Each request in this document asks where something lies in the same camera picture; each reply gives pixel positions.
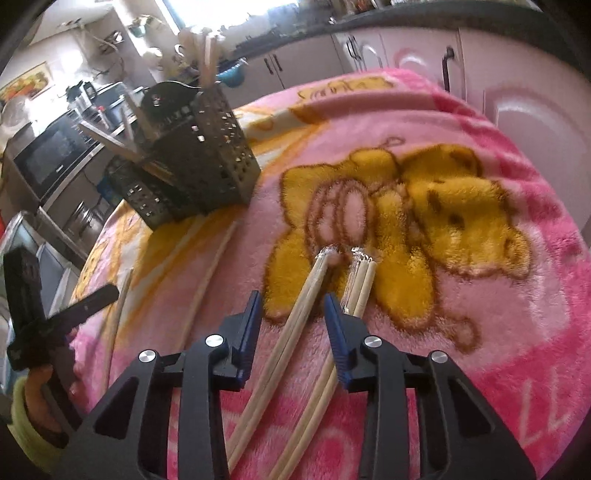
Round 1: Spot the chopsticks thin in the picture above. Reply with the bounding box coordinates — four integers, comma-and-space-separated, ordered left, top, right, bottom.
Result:
226, 245, 338, 472

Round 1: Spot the chopsticks crossed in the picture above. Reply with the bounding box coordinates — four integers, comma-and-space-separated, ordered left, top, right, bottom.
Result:
267, 246, 378, 480

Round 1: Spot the person's left hand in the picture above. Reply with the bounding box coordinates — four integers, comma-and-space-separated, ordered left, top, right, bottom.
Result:
24, 365, 62, 434

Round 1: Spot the white plastic drawer unit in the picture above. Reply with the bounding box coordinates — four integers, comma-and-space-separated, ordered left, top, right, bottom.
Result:
1, 211, 80, 317

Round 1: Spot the steel pot on shelf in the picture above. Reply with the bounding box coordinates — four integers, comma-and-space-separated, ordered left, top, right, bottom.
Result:
64, 202, 104, 242

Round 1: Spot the black microwave oven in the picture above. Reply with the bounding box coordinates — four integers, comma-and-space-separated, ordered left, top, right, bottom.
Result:
7, 111, 98, 200

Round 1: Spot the dark green utensil basket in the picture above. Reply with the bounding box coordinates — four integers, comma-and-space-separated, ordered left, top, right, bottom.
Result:
106, 81, 260, 230

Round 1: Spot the pink cartoon bear blanket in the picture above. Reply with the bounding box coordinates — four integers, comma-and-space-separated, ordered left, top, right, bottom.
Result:
72, 69, 590, 475

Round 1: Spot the blender with black base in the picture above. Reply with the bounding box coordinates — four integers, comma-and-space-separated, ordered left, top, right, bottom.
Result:
66, 80, 97, 116

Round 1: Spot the blue hanging bowl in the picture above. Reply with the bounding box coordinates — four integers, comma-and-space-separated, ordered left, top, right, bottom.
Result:
216, 59, 247, 88

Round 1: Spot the fruit picture on wall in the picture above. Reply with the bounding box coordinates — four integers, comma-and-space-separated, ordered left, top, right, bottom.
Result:
0, 62, 52, 102

